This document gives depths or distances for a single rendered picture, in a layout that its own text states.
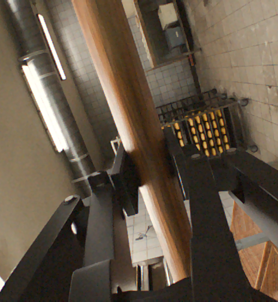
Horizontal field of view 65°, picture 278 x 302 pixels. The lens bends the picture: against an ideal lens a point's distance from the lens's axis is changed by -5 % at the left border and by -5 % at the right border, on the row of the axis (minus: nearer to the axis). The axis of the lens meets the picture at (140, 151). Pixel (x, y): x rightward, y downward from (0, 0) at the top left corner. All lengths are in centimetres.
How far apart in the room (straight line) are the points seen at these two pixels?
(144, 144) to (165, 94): 502
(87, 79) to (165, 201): 511
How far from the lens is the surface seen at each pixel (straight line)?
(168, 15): 458
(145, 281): 222
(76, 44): 533
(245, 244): 145
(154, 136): 15
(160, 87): 515
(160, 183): 16
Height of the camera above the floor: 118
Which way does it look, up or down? 5 degrees up
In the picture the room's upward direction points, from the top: 107 degrees counter-clockwise
